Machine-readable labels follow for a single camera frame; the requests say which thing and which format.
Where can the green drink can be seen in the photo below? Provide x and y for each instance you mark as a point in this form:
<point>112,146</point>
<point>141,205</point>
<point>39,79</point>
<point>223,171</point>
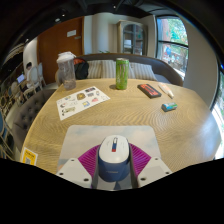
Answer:
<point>122,75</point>

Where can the glass door cabinet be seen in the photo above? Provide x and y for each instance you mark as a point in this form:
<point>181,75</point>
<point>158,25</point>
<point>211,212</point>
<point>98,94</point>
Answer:
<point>133,38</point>

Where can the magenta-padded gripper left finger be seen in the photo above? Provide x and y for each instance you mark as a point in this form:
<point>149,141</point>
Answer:
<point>75,170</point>

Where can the green and blue small pack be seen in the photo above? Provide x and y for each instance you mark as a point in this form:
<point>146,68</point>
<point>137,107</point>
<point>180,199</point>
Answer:
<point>169,106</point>

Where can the brown wooden door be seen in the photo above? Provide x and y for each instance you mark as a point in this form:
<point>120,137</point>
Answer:
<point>55,41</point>

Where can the yellow sticker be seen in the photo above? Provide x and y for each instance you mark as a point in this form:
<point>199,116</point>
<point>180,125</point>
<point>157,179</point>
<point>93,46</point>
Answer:
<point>29,156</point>

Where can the group of blue chairs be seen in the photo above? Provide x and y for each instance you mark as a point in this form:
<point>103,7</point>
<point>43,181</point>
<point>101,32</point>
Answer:
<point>5,133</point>

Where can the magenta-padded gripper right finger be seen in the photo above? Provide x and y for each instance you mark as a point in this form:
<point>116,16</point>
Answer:
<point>150,168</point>

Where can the striped cushion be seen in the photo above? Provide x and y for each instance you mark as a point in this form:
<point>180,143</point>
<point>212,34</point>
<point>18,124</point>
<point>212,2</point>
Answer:
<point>95,69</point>
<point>109,68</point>
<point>143,71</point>

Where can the grey curved sofa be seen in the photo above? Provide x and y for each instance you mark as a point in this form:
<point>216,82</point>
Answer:
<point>163,68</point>

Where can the person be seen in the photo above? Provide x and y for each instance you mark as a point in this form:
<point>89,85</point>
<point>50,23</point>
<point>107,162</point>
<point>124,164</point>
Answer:
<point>29,70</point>

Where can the white and blue computer mouse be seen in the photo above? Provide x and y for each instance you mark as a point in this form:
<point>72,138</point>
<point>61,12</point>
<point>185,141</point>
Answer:
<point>113,158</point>

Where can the black box with orange print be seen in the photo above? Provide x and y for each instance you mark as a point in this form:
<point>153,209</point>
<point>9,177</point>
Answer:
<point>149,90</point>

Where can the white tube with orange label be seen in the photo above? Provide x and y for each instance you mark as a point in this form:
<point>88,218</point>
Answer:
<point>166,90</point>

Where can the clear plastic shaker bottle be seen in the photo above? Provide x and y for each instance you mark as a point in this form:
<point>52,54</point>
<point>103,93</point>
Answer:
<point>66,71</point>

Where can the sky print mouse pad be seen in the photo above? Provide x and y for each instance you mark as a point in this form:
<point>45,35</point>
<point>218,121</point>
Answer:
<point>83,138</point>

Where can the black bag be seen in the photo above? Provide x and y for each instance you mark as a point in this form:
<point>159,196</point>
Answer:
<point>81,69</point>

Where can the dark framed window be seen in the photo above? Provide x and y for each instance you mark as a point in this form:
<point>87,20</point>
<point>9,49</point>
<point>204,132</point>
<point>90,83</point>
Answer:
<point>171,43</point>

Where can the white sticker sheet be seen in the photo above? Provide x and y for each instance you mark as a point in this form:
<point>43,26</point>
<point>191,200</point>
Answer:
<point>80,101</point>

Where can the grey tufted bench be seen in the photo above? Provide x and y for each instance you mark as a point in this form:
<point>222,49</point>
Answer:
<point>31,110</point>

